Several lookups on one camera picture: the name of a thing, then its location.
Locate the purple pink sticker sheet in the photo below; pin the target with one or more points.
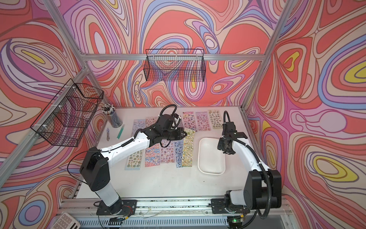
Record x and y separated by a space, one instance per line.
202 119

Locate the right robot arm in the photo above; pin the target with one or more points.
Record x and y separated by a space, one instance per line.
262 191

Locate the green marker pen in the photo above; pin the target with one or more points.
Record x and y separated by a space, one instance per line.
120 131

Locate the black wire basket left wall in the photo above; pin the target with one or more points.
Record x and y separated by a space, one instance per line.
64 122

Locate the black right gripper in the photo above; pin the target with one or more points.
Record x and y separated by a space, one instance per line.
220 146

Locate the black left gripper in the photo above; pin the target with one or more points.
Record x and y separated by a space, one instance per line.
180 136

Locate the yellow green sticker sheet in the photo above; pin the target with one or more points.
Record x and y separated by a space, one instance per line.
187 156

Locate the green beige sticker sheet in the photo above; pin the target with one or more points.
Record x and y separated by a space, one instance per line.
215 118

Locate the pink cat sticker sheet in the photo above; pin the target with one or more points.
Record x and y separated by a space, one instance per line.
189 121

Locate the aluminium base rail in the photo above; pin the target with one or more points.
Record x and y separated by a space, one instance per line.
178 212

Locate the black wire basket back wall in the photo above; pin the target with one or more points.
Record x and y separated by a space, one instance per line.
175 65

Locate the mesh pen cup with pens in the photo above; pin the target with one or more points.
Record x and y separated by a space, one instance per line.
111 115

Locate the black wire basket wall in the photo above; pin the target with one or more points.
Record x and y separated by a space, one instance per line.
64 122
175 65

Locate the white keypad device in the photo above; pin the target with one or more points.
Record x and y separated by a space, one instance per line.
66 221

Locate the green frog sticker sheet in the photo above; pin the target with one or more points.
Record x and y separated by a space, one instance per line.
134 161

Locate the pink food sticker sheet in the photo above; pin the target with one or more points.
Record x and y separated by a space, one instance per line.
149 121

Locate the light blue sticker sheet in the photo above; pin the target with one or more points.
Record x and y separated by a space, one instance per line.
138 124

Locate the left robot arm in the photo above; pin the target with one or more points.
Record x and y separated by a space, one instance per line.
95 168

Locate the white plastic storage box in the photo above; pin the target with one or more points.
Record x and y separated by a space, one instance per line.
211 160

